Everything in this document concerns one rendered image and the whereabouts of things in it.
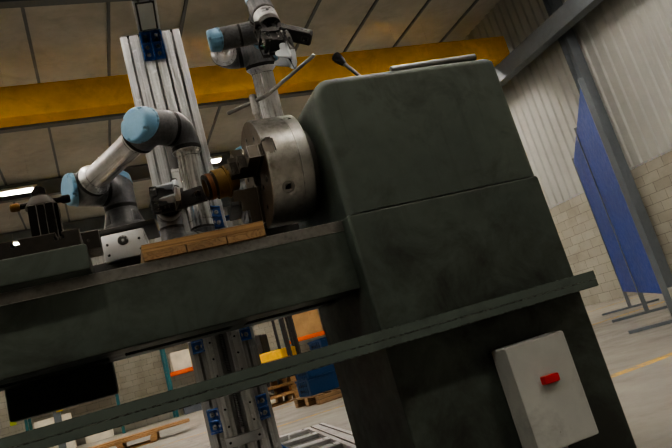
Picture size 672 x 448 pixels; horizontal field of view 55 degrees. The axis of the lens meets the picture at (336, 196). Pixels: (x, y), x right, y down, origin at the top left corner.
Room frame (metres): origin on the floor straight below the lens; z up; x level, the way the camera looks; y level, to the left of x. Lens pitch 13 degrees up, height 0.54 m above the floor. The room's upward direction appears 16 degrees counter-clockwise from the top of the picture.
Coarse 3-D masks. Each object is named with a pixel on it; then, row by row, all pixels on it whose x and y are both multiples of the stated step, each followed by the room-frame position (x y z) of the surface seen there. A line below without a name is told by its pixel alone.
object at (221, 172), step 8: (224, 168) 1.72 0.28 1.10; (208, 176) 1.71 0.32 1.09; (216, 176) 1.71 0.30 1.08; (224, 176) 1.72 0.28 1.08; (208, 184) 1.70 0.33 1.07; (216, 184) 1.71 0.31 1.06; (224, 184) 1.72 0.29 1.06; (232, 184) 1.74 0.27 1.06; (208, 192) 1.76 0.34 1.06; (216, 192) 1.72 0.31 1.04; (224, 192) 1.73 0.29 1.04; (232, 192) 1.74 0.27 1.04
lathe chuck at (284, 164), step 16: (256, 128) 1.67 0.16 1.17; (272, 128) 1.68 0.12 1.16; (288, 128) 1.69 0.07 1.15; (256, 144) 1.71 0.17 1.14; (288, 144) 1.67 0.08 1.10; (272, 160) 1.65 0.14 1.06; (288, 160) 1.67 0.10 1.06; (256, 176) 1.84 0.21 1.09; (272, 176) 1.66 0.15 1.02; (288, 176) 1.67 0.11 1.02; (272, 192) 1.68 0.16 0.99; (288, 192) 1.69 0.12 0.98; (304, 192) 1.72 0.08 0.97; (272, 208) 1.72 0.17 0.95; (288, 208) 1.73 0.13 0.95; (272, 224) 1.77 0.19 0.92; (288, 224) 1.83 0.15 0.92
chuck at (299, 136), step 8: (288, 120) 1.72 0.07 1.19; (296, 120) 1.72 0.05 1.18; (296, 128) 1.70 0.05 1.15; (296, 136) 1.68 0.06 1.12; (304, 136) 1.69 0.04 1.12; (296, 144) 1.68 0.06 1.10; (304, 144) 1.68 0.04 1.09; (304, 152) 1.68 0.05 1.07; (304, 160) 1.68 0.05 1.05; (312, 160) 1.69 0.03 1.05; (304, 168) 1.69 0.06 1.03; (312, 168) 1.70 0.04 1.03; (304, 176) 1.69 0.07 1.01; (312, 176) 1.70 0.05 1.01; (304, 184) 1.70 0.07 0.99; (312, 184) 1.71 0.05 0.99; (312, 192) 1.73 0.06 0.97; (312, 200) 1.75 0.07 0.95; (304, 208) 1.76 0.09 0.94; (312, 208) 1.77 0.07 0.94; (304, 216) 1.80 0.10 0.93
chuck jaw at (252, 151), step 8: (264, 144) 1.66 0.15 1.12; (272, 144) 1.66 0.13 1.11; (248, 152) 1.65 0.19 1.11; (256, 152) 1.66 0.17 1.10; (264, 152) 1.66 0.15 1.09; (272, 152) 1.66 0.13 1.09; (240, 160) 1.69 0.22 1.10; (248, 160) 1.67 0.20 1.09; (256, 160) 1.67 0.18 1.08; (232, 168) 1.71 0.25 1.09; (240, 168) 1.69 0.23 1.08; (248, 168) 1.70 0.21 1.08; (256, 168) 1.72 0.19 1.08; (232, 176) 1.71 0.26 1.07; (240, 176) 1.73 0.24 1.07; (248, 176) 1.74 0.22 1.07
